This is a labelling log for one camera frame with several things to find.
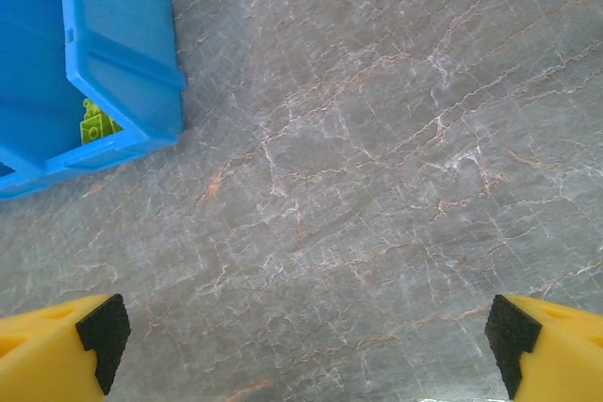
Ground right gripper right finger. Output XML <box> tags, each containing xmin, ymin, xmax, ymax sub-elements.
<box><xmin>484</xmin><ymin>293</ymin><xmax>603</xmax><ymax>402</ymax></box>

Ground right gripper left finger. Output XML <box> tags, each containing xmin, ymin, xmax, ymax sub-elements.
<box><xmin>0</xmin><ymin>293</ymin><xmax>132</xmax><ymax>402</ymax></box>

